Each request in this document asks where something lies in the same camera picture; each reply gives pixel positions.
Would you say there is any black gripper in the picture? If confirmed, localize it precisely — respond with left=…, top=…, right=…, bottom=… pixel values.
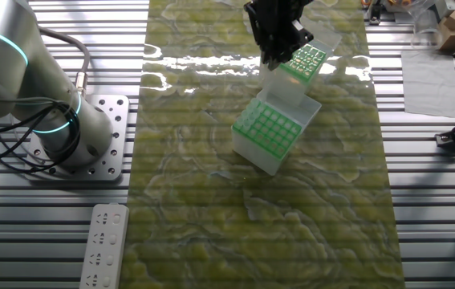
left=244, top=0, right=315, bottom=71

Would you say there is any clear plastic cup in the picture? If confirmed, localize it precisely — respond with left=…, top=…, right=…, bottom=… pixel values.
left=408, top=0, right=444, bottom=51

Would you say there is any black base cable bundle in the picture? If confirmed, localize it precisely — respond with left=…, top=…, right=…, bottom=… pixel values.
left=0, top=94, right=86, bottom=174

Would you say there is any silver perforated base plate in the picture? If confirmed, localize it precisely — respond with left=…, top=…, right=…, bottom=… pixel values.
left=22, top=94, right=131, bottom=181

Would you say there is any green marble pattern mat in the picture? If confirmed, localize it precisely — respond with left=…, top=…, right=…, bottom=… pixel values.
left=118, top=0, right=407, bottom=289

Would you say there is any white paper sheet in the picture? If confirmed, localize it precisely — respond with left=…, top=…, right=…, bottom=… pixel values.
left=400, top=50, right=455, bottom=120

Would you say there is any thick grey cable with connector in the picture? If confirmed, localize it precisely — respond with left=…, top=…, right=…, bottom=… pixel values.
left=33, top=23, right=91, bottom=100

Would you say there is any white power strip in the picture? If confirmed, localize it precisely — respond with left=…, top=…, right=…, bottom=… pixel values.
left=79, top=203, right=131, bottom=289

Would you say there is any green rack pipette tip box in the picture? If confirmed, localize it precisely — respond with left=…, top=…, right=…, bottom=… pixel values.
left=259, top=15, right=343, bottom=106
left=230, top=77, right=323, bottom=177

